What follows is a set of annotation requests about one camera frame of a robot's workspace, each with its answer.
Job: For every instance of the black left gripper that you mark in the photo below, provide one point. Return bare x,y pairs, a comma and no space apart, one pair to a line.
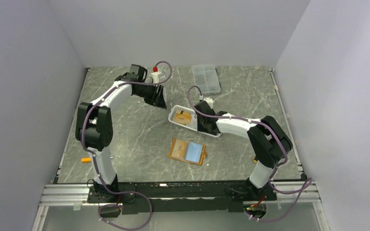
160,101

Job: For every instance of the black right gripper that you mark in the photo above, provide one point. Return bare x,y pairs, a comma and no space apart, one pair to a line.
200,127

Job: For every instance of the white plastic basket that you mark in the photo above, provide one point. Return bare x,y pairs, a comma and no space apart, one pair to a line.
194,124

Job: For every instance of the orange leather card holder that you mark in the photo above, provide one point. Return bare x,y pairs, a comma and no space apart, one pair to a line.
195,153

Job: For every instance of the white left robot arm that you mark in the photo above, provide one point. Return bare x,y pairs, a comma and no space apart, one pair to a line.
94,127

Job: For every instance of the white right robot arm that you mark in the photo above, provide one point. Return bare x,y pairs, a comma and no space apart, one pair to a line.
270,143

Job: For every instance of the clear plastic screw box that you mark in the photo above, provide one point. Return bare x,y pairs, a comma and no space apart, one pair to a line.
206,79

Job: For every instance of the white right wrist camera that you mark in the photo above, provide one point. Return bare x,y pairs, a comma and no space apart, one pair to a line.
209,101

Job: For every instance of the orange handled small tool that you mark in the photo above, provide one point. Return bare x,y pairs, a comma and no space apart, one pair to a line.
86,160

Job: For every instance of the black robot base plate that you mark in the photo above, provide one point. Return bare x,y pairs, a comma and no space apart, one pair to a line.
181,205

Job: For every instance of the aluminium frame rail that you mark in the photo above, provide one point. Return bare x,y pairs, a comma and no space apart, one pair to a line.
82,194

